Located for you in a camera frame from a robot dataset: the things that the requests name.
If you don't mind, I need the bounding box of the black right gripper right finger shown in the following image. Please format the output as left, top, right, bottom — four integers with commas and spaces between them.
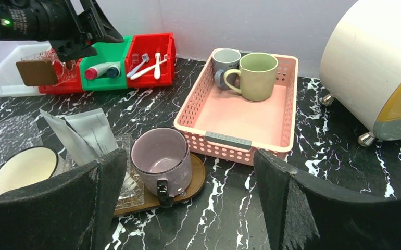
253, 149, 401, 249

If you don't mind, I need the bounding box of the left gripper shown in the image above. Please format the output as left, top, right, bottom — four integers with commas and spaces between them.
49, 0, 124, 62

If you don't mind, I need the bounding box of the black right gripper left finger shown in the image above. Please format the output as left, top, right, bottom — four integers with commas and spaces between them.
0, 148, 128, 249

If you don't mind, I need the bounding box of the orange cap toothpaste tube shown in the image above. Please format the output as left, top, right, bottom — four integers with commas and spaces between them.
40, 109, 98, 166

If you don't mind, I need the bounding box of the clear textured square holder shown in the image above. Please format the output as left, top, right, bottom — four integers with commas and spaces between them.
64, 133, 146, 211

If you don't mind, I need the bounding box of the white ribbed mug black rim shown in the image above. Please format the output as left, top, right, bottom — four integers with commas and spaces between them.
0, 146, 66, 195

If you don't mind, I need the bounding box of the black cap toothpaste tube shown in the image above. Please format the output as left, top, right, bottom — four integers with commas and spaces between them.
65, 108, 118, 156

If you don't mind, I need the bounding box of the purple mug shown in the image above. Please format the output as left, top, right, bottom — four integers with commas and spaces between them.
130, 127, 192, 208

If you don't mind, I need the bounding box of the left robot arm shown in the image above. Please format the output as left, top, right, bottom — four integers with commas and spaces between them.
0, 0, 124, 62

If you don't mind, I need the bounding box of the pink cap toothpaste tube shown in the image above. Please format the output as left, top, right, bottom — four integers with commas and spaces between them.
84, 62, 120, 80

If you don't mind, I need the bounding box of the white toothbrush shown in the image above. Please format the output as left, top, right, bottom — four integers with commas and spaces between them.
127, 53, 149, 78
129, 54, 168, 80
154, 53, 161, 80

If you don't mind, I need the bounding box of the brown oval wooden tray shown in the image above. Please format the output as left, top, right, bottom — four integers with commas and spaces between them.
112, 152, 207, 218

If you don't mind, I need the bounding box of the green plastic bin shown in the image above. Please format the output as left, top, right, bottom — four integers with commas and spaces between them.
79, 36, 133, 91

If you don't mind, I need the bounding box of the left red plastic bin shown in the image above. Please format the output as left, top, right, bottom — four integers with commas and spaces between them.
38, 48, 84, 94

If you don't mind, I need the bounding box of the red plastic bin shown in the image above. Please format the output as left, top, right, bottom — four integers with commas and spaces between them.
124, 33, 176, 88
38, 48, 84, 94

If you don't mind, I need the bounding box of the right red plastic bin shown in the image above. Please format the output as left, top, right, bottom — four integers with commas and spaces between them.
124, 33, 176, 88

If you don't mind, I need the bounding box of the brown wooden holder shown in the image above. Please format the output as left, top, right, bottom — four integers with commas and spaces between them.
16, 59, 59, 86

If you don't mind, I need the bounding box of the white plastic bin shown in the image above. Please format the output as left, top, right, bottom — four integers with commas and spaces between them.
0, 43, 52, 97

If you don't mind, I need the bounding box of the pink perforated basket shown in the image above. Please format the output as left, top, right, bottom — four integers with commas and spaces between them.
173, 55, 298, 165

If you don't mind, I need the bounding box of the grey mug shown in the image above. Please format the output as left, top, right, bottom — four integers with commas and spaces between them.
212, 48, 241, 90

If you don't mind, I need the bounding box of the green mug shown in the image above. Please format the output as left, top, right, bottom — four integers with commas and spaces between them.
223, 53, 279, 102

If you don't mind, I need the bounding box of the white cylindrical appliance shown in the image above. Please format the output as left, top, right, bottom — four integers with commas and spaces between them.
319, 0, 401, 146

